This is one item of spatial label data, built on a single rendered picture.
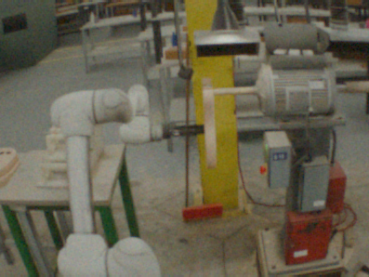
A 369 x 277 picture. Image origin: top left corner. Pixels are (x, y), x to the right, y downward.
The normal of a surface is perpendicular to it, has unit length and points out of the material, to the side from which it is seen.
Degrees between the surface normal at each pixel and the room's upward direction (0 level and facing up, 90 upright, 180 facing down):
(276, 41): 90
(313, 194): 90
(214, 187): 90
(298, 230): 90
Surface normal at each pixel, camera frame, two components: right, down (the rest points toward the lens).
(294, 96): -0.03, 0.41
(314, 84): -0.07, -0.07
